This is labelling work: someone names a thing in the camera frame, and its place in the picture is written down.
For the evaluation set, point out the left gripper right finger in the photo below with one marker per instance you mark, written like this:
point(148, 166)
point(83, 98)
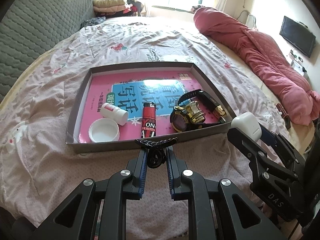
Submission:
point(188, 185)

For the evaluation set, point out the red quilted duvet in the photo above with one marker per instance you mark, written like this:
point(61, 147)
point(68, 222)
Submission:
point(262, 54)

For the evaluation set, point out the grey quilted headboard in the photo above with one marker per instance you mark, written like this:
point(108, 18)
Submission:
point(33, 27)

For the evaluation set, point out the pink and blue book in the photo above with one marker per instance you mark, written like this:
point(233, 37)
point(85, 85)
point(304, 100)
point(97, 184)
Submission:
point(129, 91)

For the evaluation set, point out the pile of folded clothes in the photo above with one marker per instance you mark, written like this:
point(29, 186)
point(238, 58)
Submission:
point(105, 9)

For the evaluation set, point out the black and gold wristwatch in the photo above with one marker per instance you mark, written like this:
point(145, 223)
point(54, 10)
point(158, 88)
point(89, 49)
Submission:
point(187, 115)

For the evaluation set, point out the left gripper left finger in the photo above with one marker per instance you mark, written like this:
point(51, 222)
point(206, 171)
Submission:
point(127, 184)

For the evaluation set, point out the white bottle cap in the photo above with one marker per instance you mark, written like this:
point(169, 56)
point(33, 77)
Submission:
point(104, 130)

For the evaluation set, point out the white earbuds case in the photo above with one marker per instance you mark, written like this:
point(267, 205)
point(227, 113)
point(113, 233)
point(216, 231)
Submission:
point(248, 124)

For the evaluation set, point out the black television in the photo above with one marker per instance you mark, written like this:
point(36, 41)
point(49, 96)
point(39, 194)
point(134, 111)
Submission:
point(298, 36)

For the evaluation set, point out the red lighter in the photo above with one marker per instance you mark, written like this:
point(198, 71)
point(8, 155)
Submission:
point(149, 120)

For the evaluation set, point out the small white pill bottle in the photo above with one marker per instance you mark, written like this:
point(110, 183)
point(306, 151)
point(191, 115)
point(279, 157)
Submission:
point(115, 113)

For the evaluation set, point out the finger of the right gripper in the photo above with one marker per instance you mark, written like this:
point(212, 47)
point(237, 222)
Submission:
point(259, 162)
point(282, 147)

